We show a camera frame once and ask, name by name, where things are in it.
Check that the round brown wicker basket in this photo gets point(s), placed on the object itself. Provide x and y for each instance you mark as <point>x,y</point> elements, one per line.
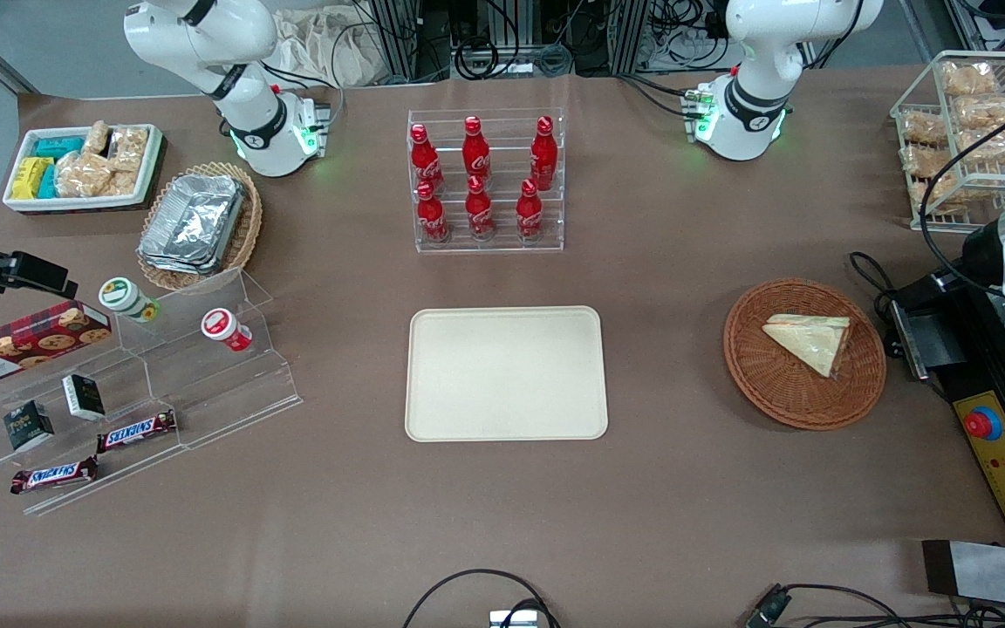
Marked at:
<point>773,392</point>

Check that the red lid white cup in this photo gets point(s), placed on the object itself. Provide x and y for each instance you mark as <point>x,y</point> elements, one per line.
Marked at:
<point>223,327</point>

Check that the red emergency stop button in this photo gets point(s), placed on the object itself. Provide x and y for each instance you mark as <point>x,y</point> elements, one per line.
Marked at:
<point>983,424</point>

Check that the small black white box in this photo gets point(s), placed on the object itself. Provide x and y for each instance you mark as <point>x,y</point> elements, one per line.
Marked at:
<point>84,397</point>

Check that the grey flat strip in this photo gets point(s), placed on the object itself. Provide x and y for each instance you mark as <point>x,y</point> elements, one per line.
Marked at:
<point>1000,576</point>

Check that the red tartan cookie box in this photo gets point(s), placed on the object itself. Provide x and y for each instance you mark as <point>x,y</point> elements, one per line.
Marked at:
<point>23,344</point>

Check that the clear acrylic step stand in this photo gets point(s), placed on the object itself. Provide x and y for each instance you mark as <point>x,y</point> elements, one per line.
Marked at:
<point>232,392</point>

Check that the brown Snickers bar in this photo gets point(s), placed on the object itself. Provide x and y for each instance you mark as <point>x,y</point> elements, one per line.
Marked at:
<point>53,475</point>
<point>136,431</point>

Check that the cream plastic tray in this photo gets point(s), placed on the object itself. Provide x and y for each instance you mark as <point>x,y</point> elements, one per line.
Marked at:
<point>502,375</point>

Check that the green lid white cup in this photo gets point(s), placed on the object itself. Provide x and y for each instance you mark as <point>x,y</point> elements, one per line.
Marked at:
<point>123,296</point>

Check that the oval light wicker basket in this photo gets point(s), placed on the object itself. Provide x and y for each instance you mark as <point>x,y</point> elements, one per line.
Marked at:
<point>245,231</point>

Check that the clear bag of crackers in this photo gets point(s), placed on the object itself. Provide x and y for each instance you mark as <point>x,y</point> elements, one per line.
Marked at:
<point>125,181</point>
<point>129,148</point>
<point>82,174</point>
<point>97,138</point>

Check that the small silver device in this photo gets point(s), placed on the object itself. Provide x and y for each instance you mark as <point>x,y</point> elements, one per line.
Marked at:
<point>513,619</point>

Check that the triangle sandwich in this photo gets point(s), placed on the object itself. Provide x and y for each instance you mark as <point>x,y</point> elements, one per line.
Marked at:
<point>808,338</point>

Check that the aluminium frame post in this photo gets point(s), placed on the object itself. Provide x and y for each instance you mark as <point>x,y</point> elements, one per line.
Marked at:
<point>398,39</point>
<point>629,35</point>

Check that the teal snack pack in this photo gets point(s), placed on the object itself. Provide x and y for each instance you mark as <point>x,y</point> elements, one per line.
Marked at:
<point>48,183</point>
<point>58,146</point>

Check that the clear bag of pastries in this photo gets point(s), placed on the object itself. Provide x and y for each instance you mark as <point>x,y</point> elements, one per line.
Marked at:
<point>923,161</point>
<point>939,194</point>
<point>987,112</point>
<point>969,78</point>
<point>923,128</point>
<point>991,144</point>

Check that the red cola bottle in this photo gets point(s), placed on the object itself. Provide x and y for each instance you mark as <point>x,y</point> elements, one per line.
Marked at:
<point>479,211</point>
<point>424,161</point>
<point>475,153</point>
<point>431,216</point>
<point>543,155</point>
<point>529,214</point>

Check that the clear acrylic bottle rack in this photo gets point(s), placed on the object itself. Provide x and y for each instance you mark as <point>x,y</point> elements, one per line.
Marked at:
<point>502,244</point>

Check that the yellow snack pack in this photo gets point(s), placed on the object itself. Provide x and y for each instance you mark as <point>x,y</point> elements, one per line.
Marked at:
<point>30,177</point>

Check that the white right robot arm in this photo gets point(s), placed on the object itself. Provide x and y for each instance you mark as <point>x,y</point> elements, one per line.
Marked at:
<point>241,78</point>

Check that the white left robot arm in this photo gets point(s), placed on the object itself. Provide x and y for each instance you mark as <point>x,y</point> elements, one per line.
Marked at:
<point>755,78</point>

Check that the black machine with yellow panel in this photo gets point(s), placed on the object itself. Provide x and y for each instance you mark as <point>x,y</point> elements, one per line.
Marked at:
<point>974,366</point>

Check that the white rectangular snack bin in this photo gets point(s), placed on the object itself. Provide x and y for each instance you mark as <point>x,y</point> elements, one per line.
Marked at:
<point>149,174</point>

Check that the stack of foil trays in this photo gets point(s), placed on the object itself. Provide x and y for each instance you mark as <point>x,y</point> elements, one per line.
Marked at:
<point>193,222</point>

